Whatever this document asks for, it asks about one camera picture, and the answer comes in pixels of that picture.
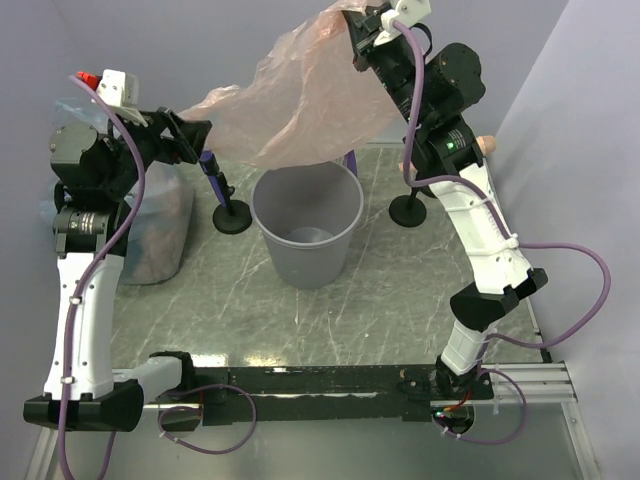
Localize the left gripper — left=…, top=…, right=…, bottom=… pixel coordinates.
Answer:
left=102, top=104, right=210, bottom=198

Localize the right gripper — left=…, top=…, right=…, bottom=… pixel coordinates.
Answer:
left=338, top=0, right=431, bottom=128

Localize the pink plastic trash bag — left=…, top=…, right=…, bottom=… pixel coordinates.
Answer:
left=180, top=1, right=400, bottom=170

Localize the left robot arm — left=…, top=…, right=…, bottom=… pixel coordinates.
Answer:
left=23, top=108, right=211, bottom=432

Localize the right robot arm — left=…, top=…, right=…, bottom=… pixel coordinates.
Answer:
left=343, top=3, right=548, bottom=399

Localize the blue bag of pink bags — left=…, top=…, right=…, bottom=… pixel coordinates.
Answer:
left=39, top=98, right=194, bottom=285

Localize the grey plastic trash bin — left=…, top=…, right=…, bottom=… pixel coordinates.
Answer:
left=250, top=161, right=364, bottom=290

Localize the purple microphone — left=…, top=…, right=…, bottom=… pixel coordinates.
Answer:
left=199, top=150, right=234, bottom=208

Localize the purple metronome box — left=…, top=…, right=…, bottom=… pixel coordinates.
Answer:
left=343, top=150, right=358, bottom=176

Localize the beige microphone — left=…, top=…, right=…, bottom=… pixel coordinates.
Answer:
left=409, top=136, right=497, bottom=175

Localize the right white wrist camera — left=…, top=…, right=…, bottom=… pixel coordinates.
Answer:
left=374, top=0, right=432, bottom=47

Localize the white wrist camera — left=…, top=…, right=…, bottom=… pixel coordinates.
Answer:
left=76, top=69, right=148, bottom=126
left=374, top=0, right=432, bottom=47

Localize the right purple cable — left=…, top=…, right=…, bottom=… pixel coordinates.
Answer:
left=392, top=18, right=612, bottom=351

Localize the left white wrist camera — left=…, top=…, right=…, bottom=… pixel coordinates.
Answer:
left=76, top=69, right=148, bottom=126

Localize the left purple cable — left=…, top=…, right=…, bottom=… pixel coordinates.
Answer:
left=55, top=74, right=149, bottom=480

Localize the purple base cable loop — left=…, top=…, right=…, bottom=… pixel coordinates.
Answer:
left=157, top=383, right=259, bottom=455

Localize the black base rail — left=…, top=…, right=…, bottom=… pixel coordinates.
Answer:
left=156, top=364, right=494, bottom=426

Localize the aluminium frame rail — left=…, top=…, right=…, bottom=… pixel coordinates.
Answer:
left=24, top=363, right=579, bottom=480

